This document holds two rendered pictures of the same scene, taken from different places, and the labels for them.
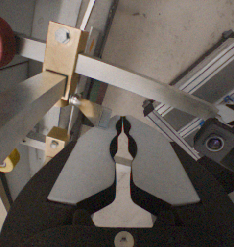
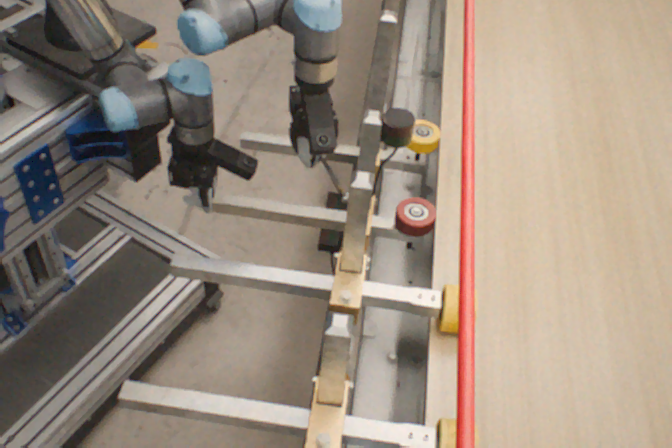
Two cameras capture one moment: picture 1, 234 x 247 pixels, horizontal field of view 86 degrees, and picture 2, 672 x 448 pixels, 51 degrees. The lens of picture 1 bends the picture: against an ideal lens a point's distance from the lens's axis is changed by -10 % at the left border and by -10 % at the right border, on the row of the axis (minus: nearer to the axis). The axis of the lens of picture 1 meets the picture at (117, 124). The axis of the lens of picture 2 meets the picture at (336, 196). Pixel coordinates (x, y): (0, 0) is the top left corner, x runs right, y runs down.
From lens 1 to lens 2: 1.25 m
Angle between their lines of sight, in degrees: 15
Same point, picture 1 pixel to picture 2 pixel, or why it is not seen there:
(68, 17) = (385, 320)
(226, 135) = (243, 167)
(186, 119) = (114, 268)
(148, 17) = not seen: outside the picture
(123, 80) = (308, 210)
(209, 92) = (68, 335)
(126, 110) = not seen: hidden behind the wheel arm
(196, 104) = (239, 203)
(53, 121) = (396, 199)
